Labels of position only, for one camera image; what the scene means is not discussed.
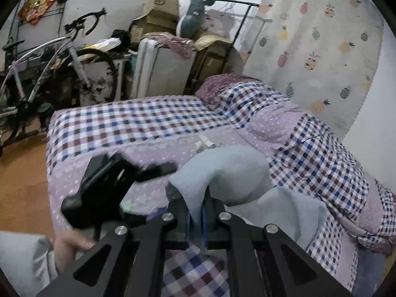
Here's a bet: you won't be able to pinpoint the light blue grey garment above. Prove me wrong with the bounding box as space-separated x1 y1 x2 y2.
166 146 327 249

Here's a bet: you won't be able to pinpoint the black clothes rack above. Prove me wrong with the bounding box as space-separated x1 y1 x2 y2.
183 0 260 95

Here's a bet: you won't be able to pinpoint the person's left hand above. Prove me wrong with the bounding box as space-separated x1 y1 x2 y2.
54 229 96 273

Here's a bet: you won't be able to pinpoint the checkered bed sheet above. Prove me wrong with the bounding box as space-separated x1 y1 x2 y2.
46 95 356 297

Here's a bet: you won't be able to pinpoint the upright white mattress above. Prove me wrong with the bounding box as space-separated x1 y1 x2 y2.
129 38 196 99

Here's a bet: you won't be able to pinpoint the rolled checkered duvet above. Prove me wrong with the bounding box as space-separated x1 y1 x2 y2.
195 72 396 251

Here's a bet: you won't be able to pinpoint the white bicycle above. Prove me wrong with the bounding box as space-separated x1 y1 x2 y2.
1 9 118 148

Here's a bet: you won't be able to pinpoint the cardboard boxes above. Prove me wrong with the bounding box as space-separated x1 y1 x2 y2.
129 0 179 43

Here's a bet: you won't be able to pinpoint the pineapple print curtain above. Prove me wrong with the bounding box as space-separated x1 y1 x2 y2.
244 0 384 138

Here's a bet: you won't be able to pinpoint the red wall poster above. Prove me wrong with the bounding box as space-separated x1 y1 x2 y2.
18 0 56 26

